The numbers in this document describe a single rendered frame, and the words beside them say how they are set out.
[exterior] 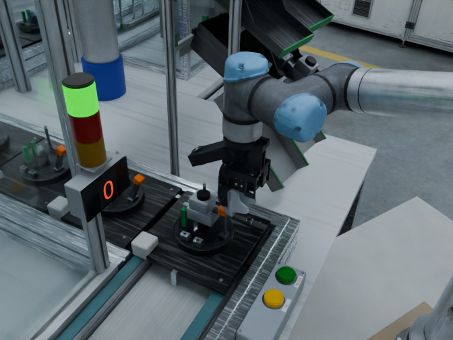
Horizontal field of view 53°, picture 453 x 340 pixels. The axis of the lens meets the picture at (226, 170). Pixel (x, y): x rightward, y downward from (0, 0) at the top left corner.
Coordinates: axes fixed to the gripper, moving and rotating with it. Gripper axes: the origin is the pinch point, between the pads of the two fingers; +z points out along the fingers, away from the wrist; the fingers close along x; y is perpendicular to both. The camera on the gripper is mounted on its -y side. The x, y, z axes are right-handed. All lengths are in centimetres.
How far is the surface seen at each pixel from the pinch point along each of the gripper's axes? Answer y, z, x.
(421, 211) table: 39, 22, 49
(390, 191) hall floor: 25, 107, 172
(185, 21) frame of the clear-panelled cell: -64, -5, 85
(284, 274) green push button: 15.0, 10.2, -2.3
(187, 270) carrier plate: -3.8, 10.3, -11.4
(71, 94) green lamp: -17.4, -32.7, -21.5
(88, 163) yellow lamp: -16.7, -19.7, -21.2
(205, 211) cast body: -4.6, 0.7, -2.2
